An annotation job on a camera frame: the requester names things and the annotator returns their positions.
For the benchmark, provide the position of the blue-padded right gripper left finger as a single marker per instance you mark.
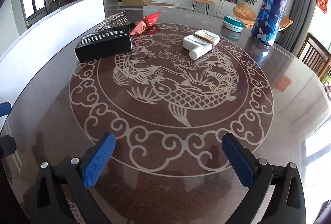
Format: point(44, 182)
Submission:
point(50, 202)

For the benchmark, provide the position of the red satin pouch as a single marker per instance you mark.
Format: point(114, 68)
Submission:
point(140, 26)

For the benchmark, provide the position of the teal white round container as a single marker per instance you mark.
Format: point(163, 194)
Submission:
point(233, 24)

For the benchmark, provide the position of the orange lounge chair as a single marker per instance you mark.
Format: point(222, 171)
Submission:
point(243, 13)

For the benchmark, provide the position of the black text-printed box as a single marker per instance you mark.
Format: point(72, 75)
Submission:
point(101, 44)

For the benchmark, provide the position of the large white cardboard box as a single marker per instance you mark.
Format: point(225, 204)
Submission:
point(33, 69)

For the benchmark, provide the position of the white tube and box bundle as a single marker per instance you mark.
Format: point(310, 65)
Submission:
point(200, 43)

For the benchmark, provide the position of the wooden bench hairpin legs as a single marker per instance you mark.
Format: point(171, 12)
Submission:
point(207, 4)

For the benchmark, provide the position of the blue patterned tall bottle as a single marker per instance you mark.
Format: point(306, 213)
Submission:
point(268, 21)

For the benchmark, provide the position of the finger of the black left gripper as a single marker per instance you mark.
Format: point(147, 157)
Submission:
point(5, 109)

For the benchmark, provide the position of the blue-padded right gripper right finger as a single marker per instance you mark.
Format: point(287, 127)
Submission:
point(287, 204)

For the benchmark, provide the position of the wooden dining chair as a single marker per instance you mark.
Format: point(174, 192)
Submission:
point(315, 56)

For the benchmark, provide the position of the rhinestone bow hair clip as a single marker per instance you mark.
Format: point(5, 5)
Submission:
point(114, 21)

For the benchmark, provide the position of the brown cardboard box on floor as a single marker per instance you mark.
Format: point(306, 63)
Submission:
point(136, 2)

